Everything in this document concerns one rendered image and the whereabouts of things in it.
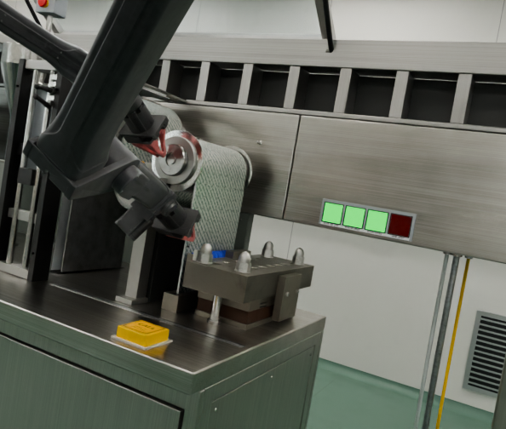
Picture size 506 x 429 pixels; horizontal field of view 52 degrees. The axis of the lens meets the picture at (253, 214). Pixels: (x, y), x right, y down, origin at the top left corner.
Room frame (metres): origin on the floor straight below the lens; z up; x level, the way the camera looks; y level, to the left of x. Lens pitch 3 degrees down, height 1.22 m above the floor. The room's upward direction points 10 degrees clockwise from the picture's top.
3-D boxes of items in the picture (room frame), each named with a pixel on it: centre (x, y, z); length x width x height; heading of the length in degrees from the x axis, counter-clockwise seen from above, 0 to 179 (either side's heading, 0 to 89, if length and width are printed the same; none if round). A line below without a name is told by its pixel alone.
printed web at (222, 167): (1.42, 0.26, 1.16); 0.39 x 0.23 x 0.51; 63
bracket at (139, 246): (1.23, 0.25, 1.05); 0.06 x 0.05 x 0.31; 153
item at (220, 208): (1.33, 0.09, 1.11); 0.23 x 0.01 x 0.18; 153
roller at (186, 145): (1.36, 0.15, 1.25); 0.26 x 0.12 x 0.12; 153
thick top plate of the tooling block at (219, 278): (1.31, -0.03, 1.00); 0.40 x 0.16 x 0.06; 153
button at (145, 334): (0.97, 0.17, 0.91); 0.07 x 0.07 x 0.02; 63
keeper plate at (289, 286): (1.28, -0.12, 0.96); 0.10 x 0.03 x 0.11; 153
